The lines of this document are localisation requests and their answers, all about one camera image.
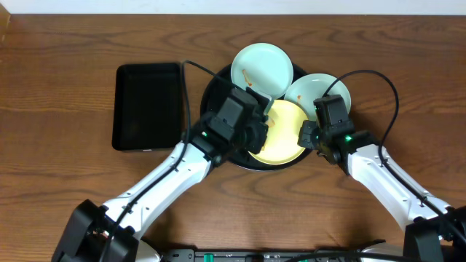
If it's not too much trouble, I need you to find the yellow plate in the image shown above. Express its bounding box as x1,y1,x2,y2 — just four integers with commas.
250,100,308,165

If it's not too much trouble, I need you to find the mint green plate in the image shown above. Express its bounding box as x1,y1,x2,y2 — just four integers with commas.
284,74,336,121
230,43,294,99

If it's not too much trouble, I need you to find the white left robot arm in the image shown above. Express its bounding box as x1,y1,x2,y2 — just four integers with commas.
52,112,269,261

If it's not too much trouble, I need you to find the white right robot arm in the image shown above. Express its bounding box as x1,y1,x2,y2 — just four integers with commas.
298,120,465,261

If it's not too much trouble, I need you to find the black round tray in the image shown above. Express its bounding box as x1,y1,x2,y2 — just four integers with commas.
200,78,311,171

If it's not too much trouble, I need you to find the black rectangular tray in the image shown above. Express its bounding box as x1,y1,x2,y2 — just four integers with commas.
111,63,183,151

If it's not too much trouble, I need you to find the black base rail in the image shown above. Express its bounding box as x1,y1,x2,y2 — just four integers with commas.
160,239,403,262

